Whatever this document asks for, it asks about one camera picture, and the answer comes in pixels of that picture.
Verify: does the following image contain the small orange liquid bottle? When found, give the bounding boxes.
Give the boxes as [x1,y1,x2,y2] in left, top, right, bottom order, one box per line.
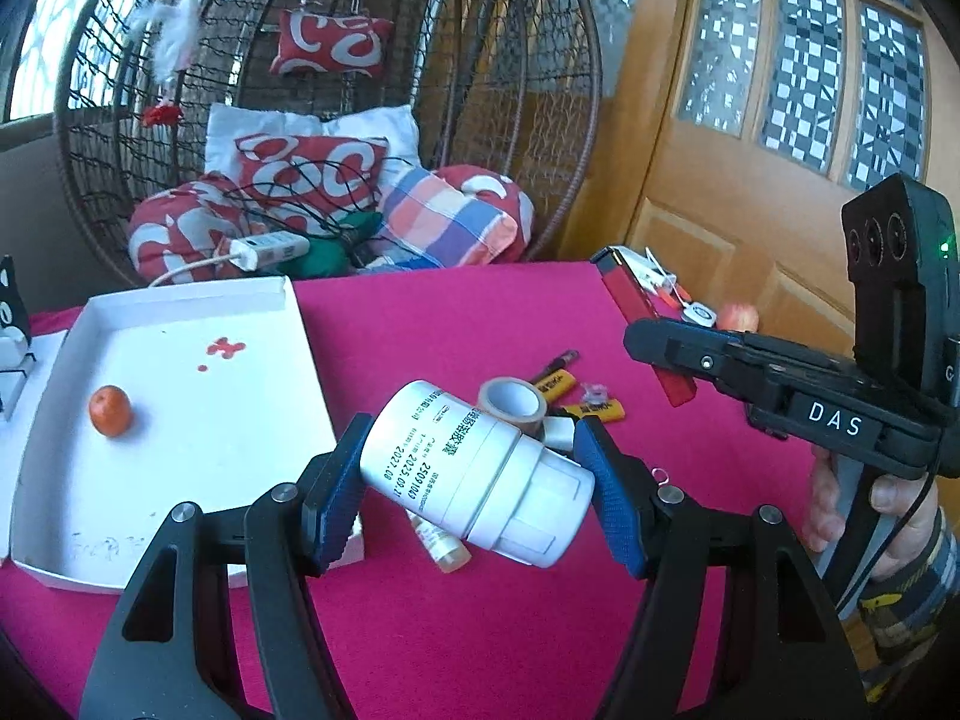
[405,510,473,575]

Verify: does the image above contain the white power cable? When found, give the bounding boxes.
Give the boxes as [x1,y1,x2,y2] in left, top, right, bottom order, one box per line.
[146,251,241,290]

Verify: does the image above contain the person's right forearm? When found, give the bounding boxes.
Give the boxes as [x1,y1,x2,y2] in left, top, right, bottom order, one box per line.
[847,529,960,700]

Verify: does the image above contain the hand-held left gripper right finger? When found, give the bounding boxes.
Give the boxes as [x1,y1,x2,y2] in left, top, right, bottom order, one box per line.
[574,414,871,720]

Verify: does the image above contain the orange tangerine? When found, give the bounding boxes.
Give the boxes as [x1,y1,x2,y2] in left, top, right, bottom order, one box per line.
[88,385,134,437]

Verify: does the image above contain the plaid cushion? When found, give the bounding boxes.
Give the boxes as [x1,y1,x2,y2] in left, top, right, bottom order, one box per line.
[375,167,518,269]

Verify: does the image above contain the red swirl seat cushion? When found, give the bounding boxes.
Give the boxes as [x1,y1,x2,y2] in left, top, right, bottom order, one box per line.
[435,163,535,263]
[127,172,260,286]

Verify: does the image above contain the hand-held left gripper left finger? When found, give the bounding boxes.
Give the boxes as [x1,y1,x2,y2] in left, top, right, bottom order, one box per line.
[79,412,374,720]

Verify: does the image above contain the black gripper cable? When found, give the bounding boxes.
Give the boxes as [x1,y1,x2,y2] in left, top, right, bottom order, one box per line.
[844,465,942,612]

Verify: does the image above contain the white power strip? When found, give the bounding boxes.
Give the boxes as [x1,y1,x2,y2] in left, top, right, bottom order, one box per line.
[229,234,311,271]

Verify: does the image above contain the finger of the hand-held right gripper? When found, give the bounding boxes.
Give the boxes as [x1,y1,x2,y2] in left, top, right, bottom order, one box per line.
[624,317,788,400]
[721,328,863,385]

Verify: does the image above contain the small red swirl pillow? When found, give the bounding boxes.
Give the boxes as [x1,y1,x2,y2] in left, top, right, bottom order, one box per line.
[270,9,395,80]

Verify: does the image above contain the black cat phone holder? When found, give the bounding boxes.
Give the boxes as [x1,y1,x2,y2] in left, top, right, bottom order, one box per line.
[0,255,37,421]

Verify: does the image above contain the brown cardboard sheet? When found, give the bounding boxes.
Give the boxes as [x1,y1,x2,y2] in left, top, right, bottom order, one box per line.
[0,116,143,316]

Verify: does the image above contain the square red swirl cushion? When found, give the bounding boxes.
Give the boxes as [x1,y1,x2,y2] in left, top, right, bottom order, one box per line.
[236,133,389,224]

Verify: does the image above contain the person's right hand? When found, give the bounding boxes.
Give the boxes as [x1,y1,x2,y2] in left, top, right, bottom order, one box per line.
[806,446,942,582]

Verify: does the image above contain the window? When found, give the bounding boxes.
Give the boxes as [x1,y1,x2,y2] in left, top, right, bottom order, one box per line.
[7,0,151,121]

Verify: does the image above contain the white cardboard tray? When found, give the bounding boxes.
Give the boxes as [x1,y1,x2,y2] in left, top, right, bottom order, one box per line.
[6,275,366,595]

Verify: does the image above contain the green plush object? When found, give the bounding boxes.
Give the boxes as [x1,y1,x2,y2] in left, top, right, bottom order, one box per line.
[289,210,383,278]

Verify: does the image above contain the brown tape roll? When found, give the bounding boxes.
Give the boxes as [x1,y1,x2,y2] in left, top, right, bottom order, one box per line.
[480,377,550,437]

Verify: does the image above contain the black cables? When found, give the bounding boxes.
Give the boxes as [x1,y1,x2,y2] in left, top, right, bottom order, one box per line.
[217,135,421,271]

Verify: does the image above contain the white feather decoration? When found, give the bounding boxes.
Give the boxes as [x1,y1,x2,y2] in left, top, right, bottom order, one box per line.
[131,0,290,83]

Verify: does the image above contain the white plastic bottle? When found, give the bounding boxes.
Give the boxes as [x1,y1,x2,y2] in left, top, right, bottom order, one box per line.
[358,380,597,569]

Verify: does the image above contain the white pillow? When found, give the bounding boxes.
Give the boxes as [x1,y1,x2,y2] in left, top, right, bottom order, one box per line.
[204,103,421,192]

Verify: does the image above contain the wicker hanging egg chair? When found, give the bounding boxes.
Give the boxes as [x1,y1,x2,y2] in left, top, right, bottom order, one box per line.
[52,0,605,290]

